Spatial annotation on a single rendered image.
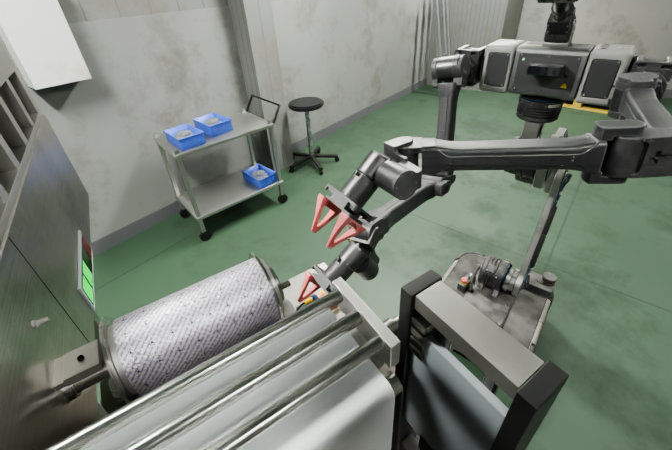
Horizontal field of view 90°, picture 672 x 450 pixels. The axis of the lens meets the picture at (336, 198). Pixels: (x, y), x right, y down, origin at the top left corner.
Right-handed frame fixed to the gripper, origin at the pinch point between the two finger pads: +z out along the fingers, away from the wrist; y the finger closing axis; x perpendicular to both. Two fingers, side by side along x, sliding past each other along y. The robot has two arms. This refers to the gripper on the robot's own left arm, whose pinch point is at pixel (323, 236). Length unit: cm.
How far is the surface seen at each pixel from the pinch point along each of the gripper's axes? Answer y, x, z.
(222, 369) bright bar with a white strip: -25.3, 27.0, 10.2
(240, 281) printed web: -1.9, 11.8, 13.6
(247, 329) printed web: -6.6, 8.0, 19.3
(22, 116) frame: 70, 43, 25
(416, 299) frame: -29.2, 12.9, -4.8
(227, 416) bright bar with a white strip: -28.9, 26.9, 11.6
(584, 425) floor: -46, -163, 8
